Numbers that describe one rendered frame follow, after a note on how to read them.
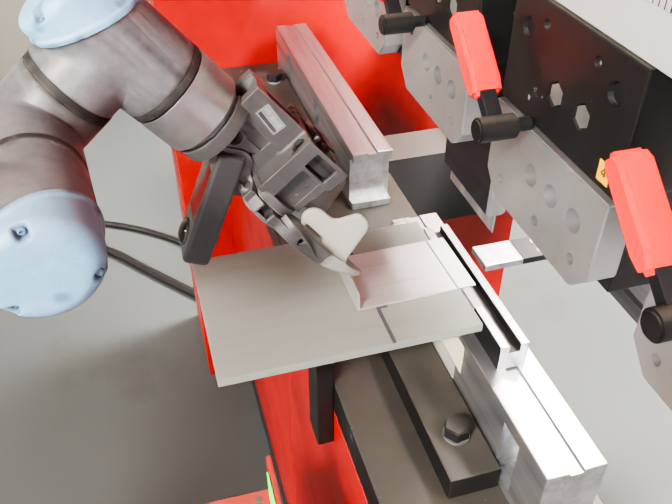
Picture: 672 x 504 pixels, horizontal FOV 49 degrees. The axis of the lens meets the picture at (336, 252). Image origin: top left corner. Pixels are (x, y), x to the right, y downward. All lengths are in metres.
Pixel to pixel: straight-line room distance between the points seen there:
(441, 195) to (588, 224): 0.81
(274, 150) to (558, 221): 0.25
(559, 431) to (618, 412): 1.37
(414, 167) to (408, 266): 0.46
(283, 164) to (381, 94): 1.06
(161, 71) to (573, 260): 0.32
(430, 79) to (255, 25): 0.86
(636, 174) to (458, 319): 0.38
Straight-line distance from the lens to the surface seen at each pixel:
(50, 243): 0.45
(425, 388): 0.80
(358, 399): 0.83
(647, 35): 0.44
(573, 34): 0.49
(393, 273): 0.78
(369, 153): 1.05
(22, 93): 0.58
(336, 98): 1.20
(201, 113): 0.58
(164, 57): 0.57
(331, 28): 1.57
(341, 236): 0.68
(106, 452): 1.95
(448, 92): 0.66
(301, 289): 0.77
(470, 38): 0.54
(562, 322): 2.27
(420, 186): 1.26
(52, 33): 0.55
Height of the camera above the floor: 1.50
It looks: 38 degrees down
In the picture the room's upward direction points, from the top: straight up
